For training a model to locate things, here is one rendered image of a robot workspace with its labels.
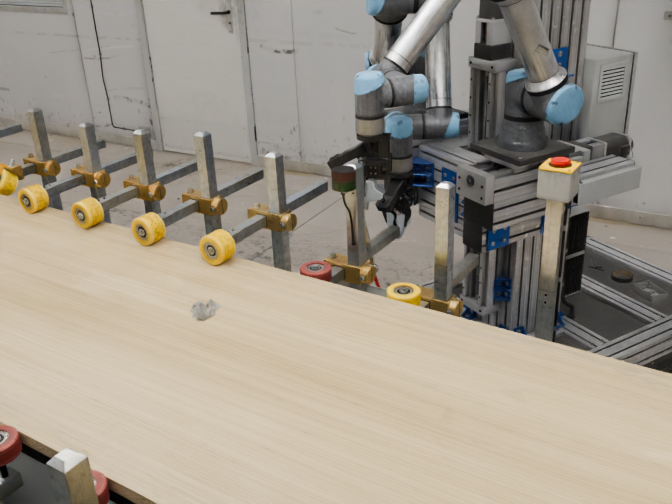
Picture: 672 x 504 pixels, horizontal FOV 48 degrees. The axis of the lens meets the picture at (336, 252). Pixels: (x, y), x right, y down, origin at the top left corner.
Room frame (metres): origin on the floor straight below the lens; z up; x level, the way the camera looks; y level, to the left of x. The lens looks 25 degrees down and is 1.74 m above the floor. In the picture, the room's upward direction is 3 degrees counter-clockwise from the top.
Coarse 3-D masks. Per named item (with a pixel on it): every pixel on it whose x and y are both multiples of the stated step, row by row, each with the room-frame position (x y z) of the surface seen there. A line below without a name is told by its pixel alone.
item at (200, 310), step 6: (210, 300) 1.50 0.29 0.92; (192, 306) 1.50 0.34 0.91; (198, 306) 1.49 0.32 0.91; (204, 306) 1.49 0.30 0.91; (210, 306) 1.49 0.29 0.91; (216, 306) 1.50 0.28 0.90; (192, 312) 1.48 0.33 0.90; (198, 312) 1.46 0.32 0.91; (204, 312) 1.47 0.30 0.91; (210, 312) 1.46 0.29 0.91; (198, 318) 1.44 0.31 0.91; (204, 318) 1.45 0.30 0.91
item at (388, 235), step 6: (390, 228) 2.00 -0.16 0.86; (396, 228) 2.00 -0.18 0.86; (378, 234) 1.96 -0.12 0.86; (384, 234) 1.96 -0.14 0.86; (390, 234) 1.96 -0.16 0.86; (396, 234) 1.99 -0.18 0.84; (372, 240) 1.92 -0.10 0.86; (378, 240) 1.92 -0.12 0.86; (384, 240) 1.93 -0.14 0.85; (390, 240) 1.96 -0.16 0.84; (372, 246) 1.88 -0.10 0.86; (378, 246) 1.91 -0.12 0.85; (384, 246) 1.93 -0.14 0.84; (366, 252) 1.85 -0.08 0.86; (366, 258) 1.85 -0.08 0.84; (336, 270) 1.74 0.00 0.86; (342, 270) 1.75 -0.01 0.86; (336, 276) 1.73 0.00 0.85; (342, 276) 1.75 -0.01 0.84; (330, 282) 1.70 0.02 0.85; (336, 282) 1.72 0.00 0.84
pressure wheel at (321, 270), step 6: (306, 264) 1.69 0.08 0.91; (312, 264) 1.70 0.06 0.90; (318, 264) 1.70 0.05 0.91; (324, 264) 1.69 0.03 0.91; (300, 270) 1.66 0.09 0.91; (306, 270) 1.66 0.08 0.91; (312, 270) 1.67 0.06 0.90; (318, 270) 1.66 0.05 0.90; (324, 270) 1.66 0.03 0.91; (330, 270) 1.66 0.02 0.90; (312, 276) 1.64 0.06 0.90; (318, 276) 1.64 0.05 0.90; (324, 276) 1.64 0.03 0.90; (330, 276) 1.66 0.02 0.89
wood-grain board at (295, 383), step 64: (0, 256) 1.84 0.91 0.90; (64, 256) 1.82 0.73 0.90; (128, 256) 1.80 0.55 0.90; (192, 256) 1.78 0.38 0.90; (0, 320) 1.49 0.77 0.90; (64, 320) 1.48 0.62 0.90; (128, 320) 1.46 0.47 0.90; (192, 320) 1.45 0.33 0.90; (256, 320) 1.44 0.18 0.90; (320, 320) 1.42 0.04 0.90; (384, 320) 1.41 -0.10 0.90; (448, 320) 1.40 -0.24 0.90; (0, 384) 1.23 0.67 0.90; (64, 384) 1.22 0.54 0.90; (128, 384) 1.21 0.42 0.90; (192, 384) 1.20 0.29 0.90; (256, 384) 1.19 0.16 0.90; (320, 384) 1.18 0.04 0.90; (384, 384) 1.18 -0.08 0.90; (448, 384) 1.17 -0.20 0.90; (512, 384) 1.16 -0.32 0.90; (576, 384) 1.15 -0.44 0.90; (640, 384) 1.14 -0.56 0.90; (64, 448) 1.03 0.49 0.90; (128, 448) 1.02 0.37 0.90; (192, 448) 1.02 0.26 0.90; (256, 448) 1.01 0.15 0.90; (320, 448) 1.00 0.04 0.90; (384, 448) 0.99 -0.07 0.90; (448, 448) 0.99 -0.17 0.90; (512, 448) 0.98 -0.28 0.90; (576, 448) 0.97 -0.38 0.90; (640, 448) 0.96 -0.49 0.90
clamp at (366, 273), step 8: (328, 256) 1.81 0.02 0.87; (344, 256) 1.81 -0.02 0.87; (336, 264) 1.77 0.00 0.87; (344, 264) 1.76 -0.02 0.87; (368, 264) 1.76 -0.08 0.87; (344, 272) 1.75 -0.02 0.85; (352, 272) 1.74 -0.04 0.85; (360, 272) 1.73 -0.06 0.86; (368, 272) 1.72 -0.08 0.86; (344, 280) 1.76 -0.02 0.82; (352, 280) 1.74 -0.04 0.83; (360, 280) 1.72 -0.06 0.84; (368, 280) 1.72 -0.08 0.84
